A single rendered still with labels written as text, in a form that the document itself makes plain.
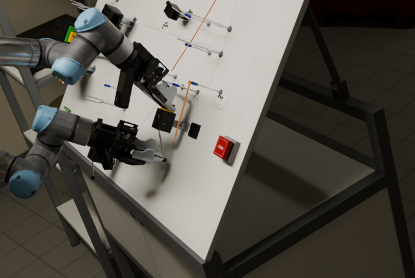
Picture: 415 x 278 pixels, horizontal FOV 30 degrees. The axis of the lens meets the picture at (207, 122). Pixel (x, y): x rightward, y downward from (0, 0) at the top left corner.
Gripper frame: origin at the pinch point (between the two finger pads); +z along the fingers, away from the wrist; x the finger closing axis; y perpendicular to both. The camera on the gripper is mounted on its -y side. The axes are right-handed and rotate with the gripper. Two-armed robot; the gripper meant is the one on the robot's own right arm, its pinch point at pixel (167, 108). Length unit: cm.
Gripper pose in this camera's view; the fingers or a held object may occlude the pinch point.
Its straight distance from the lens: 212.4
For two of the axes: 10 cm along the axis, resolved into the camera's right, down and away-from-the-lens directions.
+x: -5.2, -2.0, 8.3
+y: 6.1, -7.7, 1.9
